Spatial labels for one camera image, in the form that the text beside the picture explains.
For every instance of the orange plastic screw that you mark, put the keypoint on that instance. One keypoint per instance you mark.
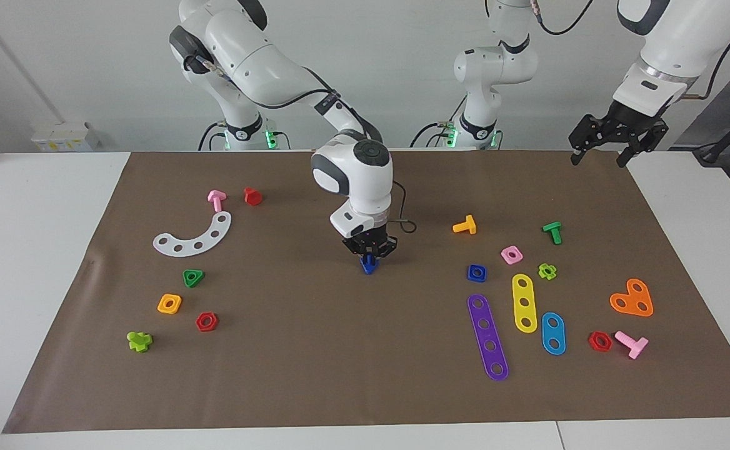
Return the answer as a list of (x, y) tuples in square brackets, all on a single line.
[(465, 225)]

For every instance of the blue triangular plastic screw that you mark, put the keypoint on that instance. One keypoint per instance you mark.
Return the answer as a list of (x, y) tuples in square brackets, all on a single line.
[(369, 267)]

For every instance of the orange heart perforated plate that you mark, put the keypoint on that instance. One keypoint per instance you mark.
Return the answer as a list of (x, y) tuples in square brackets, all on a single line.
[(632, 300)]

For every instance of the lime cross-head plastic screw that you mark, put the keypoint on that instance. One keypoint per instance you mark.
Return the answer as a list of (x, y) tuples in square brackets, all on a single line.
[(139, 340)]

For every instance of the white curved perforated strip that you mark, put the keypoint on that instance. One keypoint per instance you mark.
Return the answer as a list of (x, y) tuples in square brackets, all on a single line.
[(205, 237)]

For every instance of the pink square plastic nut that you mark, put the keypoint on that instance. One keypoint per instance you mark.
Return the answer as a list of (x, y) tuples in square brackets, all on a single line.
[(511, 254)]

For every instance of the pink plastic screw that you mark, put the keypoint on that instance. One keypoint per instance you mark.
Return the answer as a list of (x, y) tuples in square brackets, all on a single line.
[(632, 342), (216, 198)]

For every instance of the blue two-hole strip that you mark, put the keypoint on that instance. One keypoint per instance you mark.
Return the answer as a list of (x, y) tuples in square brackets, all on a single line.
[(553, 333)]

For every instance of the blue square plastic nut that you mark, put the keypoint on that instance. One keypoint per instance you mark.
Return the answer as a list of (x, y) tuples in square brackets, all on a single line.
[(476, 272)]

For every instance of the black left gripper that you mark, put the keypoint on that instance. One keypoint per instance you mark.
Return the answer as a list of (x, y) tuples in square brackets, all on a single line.
[(625, 120)]

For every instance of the brown table mat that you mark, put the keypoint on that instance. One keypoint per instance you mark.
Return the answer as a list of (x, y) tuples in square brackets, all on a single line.
[(365, 350)]

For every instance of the black stand leg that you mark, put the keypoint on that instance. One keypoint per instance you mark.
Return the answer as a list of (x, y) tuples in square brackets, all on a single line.
[(727, 137)]

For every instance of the green triangular plastic nut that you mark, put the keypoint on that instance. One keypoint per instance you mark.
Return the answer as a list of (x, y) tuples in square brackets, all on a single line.
[(192, 277)]

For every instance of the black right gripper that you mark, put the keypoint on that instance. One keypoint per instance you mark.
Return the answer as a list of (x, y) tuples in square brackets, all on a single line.
[(371, 244)]

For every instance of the lime flower plastic nut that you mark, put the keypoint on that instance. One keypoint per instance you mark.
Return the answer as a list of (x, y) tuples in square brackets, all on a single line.
[(547, 271)]

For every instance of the purple four-hole strip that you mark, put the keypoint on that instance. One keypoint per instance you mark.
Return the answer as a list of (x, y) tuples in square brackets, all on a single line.
[(487, 337)]

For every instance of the green plastic screw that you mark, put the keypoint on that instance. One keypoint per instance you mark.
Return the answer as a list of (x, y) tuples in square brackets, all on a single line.
[(552, 231)]

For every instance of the white box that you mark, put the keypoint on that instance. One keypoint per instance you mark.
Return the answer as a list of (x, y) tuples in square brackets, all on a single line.
[(65, 136)]

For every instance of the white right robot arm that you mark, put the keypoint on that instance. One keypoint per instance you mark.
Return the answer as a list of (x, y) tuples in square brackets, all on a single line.
[(265, 62)]

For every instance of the red hexagonal plastic nut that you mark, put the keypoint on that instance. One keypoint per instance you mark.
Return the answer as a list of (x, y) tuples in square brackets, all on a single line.
[(206, 322), (600, 341)]

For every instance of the red plastic screw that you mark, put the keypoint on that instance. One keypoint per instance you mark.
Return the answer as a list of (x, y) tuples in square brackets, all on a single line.
[(252, 196)]

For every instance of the yellow three-hole strip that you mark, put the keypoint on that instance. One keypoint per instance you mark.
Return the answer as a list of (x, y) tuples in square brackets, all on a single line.
[(524, 303)]

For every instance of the orange square plastic nut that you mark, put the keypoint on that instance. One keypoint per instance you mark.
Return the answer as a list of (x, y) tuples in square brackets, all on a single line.
[(169, 304)]

